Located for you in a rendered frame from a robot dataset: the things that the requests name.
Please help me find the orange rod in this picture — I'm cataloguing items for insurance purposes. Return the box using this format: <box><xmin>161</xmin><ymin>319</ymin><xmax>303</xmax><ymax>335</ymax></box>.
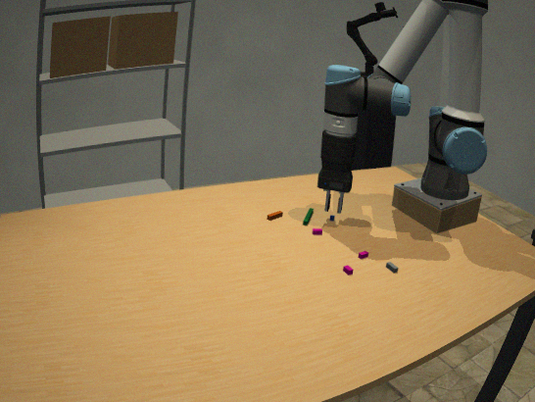
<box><xmin>267</xmin><ymin>211</ymin><xmax>283</xmax><ymax>221</ymax></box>

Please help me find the green rod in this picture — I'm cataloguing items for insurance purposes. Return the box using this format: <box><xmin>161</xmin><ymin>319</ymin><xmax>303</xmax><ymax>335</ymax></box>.
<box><xmin>303</xmin><ymin>208</ymin><xmax>314</xmax><ymax>226</ymax></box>

